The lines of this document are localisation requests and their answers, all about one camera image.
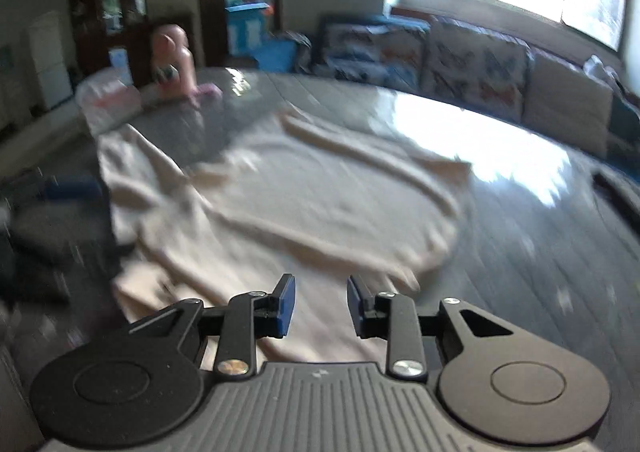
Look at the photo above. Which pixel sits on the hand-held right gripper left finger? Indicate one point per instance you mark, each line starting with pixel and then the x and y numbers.
pixel 287 306

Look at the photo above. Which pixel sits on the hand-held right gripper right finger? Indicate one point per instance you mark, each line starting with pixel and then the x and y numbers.
pixel 354 306

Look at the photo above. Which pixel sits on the beige cloth garment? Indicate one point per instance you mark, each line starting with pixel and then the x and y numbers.
pixel 280 212

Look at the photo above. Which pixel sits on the pink small object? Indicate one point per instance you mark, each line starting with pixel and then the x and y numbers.
pixel 207 91

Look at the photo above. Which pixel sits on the printed sofa cushion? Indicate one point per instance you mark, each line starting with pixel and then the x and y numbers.
pixel 372 52
pixel 475 63

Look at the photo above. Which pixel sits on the pink plastic toy figure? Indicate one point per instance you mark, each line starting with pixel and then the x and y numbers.
pixel 173 63

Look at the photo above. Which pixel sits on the white plastic bag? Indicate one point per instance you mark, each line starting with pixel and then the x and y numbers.
pixel 109 101

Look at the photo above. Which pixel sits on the blue storage box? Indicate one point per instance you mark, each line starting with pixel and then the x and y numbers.
pixel 252 35

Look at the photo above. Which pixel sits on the beige sofa cushion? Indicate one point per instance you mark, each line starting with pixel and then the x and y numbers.
pixel 567 100

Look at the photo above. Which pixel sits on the white drawer unit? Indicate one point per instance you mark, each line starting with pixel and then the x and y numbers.
pixel 46 60

